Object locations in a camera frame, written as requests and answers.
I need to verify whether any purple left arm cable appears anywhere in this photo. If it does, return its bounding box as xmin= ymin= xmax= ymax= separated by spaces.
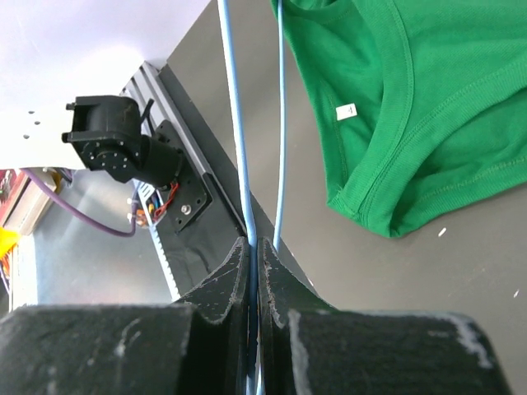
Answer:
xmin=20 ymin=167 xmax=138 ymax=239

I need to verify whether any light blue wire hanger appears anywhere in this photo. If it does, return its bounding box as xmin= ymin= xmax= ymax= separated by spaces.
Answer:
xmin=217 ymin=1 xmax=287 ymax=394

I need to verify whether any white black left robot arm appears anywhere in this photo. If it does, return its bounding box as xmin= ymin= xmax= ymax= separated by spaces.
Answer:
xmin=1 ymin=95 xmax=184 ymax=188

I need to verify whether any green tank top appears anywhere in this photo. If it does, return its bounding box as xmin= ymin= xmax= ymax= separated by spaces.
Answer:
xmin=271 ymin=1 xmax=526 ymax=238

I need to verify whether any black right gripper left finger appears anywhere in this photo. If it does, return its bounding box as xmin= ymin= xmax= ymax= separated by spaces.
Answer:
xmin=1 ymin=238 xmax=250 ymax=394

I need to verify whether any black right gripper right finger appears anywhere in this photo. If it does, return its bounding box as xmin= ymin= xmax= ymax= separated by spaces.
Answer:
xmin=258 ymin=238 xmax=511 ymax=394

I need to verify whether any grey slotted cable duct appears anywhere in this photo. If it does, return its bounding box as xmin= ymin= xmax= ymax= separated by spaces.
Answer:
xmin=136 ymin=181 xmax=180 ymax=302

